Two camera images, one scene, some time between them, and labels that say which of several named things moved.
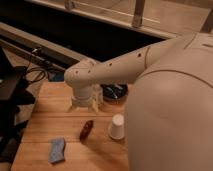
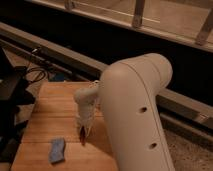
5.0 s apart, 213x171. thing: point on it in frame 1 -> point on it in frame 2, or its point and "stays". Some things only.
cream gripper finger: (94, 104) -> (89, 131)
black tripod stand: (15, 92) stays
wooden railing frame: (166, 18) stays
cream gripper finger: (72, 108) -> (80, 127)
